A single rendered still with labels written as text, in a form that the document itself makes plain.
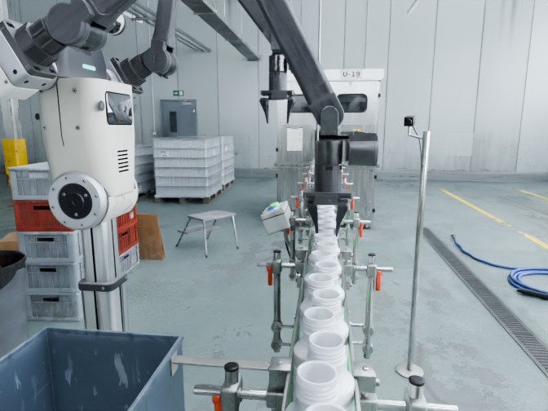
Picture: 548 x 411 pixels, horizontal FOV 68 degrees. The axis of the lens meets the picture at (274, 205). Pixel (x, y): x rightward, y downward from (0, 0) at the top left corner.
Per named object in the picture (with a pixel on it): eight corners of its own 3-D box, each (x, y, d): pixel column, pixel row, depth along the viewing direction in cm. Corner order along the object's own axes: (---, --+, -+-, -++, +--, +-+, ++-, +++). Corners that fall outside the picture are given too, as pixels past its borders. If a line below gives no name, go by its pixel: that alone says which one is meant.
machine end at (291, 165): (376, 230, 555) (384, 68, 516) (273, 227, 572) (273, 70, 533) (364, 207, 711) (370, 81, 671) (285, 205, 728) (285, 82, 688)
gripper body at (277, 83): (262, 98, 132) (262, 73, 131) (294, 98, 131) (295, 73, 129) (259, 96, 126) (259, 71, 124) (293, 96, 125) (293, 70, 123)
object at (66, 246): (77, 262, 286) (73, 232, 282) (18, 262, 286) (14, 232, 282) (111, 239, 346) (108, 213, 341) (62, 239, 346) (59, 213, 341)
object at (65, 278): (78, 293, 290) (75, 262, 286) (20, 292, 290) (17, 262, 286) (112, 264, 350) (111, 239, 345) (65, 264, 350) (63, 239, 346)
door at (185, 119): (197, 177, 1138) (195, 99, 1098) (163, 176, 1150) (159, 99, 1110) (199, 176, 1147) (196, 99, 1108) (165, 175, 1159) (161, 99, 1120)
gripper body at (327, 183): (352, 201, 83) (354, 165, 82) (302, 201, 84) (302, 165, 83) (351, 196, 89) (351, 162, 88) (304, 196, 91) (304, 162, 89)
